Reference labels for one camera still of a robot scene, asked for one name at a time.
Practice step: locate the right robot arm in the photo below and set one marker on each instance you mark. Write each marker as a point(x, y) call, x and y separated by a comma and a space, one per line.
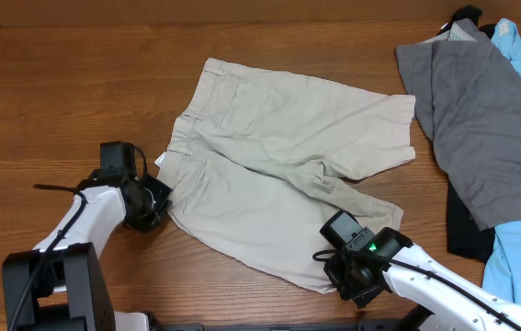
point(445, 300)

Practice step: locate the black garment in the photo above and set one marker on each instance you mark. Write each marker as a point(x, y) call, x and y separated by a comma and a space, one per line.
point(464, 239)

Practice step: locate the grey t-shirt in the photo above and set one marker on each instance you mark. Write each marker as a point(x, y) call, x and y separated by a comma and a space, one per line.
point(468, 103)

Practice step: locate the beige shorts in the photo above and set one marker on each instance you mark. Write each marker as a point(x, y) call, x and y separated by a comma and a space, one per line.
point(260, 160)

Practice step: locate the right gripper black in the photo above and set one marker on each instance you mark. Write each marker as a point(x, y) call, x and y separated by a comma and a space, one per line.
point(334, 271)

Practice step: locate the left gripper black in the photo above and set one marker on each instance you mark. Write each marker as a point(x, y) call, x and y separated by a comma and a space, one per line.
point(147, 222)

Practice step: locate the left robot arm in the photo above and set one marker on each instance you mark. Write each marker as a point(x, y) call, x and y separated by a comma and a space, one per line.
point(59, 284)

